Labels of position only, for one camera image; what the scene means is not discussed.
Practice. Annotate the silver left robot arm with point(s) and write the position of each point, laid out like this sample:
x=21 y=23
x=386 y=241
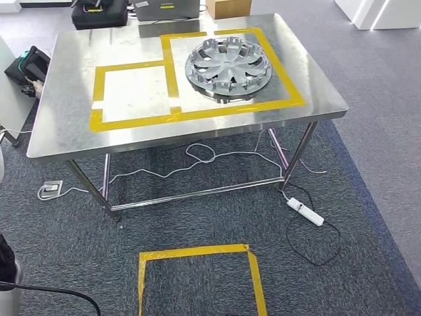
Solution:
x=6 y=261

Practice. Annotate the silver wheel hubcap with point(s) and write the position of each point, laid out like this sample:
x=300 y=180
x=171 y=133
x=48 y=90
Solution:
x=227 y=72

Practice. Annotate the yellow floor tape square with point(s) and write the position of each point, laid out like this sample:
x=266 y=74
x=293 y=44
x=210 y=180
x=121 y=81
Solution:
x=197 y=251

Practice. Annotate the yellow tape double rectangle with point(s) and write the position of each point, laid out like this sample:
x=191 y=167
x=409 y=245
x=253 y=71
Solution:
x=170 y=78

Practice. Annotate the white power strip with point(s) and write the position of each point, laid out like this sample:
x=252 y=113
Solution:
x=305 y=212

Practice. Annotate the brown cardboard box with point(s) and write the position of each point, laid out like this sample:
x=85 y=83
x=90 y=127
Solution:
x=227 y=8

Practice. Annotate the grey laptop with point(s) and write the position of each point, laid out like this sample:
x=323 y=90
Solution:
x=164 y=11

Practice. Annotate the stainless steel table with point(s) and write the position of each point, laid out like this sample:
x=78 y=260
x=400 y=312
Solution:
x=75 y=100

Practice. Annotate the black zip case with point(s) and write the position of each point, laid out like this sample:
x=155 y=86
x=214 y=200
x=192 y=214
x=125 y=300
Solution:
x=99 y=19

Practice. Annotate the metal floor socket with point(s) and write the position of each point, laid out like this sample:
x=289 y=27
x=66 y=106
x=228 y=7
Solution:
x=52 y=187

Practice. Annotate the black controller with yellow stripe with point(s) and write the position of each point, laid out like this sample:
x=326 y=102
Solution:
x=88 y=6

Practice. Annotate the black bag with teal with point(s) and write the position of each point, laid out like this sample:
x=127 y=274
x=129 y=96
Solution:
x=32 y=65

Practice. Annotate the white side table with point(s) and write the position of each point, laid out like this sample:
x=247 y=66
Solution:
x=13 y=109

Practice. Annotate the white stepped platform with lights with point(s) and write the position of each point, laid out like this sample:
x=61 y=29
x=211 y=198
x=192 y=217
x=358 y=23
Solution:
x=394 y=13

